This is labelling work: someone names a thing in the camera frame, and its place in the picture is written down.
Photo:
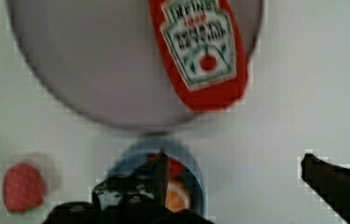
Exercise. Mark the grey round plate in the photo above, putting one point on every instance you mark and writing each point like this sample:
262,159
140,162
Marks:
101,58

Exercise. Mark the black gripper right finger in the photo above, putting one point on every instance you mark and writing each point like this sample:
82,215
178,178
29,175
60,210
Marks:
330,182

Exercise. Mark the red ketchup bottle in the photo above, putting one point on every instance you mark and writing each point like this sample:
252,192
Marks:
202,51

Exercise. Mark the blue small bowl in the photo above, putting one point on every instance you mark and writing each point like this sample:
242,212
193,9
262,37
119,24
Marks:
183,167

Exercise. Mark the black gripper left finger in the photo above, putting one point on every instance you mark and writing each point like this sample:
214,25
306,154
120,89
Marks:
143,190

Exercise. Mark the orange slice toy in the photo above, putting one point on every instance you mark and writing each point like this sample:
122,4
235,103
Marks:
177,197

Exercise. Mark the red strawberry toy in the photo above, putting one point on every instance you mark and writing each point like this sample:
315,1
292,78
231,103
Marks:
23,188

